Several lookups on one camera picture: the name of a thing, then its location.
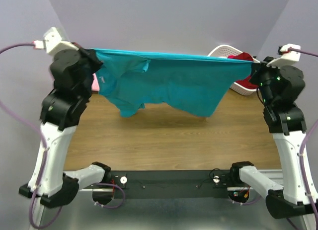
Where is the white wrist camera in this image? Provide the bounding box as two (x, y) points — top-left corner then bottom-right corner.
(267, 44), (301, 68)
(32, 27), (78, 57)

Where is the folded pink t-shirt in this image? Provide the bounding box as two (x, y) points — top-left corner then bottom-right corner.
(91, 74), (100, 92)

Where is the dark red t-shirt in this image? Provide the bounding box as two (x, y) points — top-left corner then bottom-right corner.
(233, 52), (258, 89)

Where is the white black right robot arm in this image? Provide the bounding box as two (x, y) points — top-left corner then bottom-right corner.
(228, 62), (318, 219)

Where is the white plastic laundry basket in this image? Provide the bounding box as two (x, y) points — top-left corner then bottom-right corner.
(208, 45), (259, 96)

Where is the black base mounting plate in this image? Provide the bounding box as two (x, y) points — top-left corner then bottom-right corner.
(111, 169), (248, 199)

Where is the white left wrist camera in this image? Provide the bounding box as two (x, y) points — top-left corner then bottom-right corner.
(32, 27), (78, 57)

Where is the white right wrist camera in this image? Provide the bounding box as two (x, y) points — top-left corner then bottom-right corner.
(267, 44), (301, 68)

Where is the teal t-shirt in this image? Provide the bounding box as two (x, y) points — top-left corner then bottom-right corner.
(93, 48), (254, 118)

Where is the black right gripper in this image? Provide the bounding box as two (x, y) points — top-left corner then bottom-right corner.
(247, 56), (286, 106)

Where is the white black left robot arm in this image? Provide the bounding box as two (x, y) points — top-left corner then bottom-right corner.
(19, 48), (111, 209)

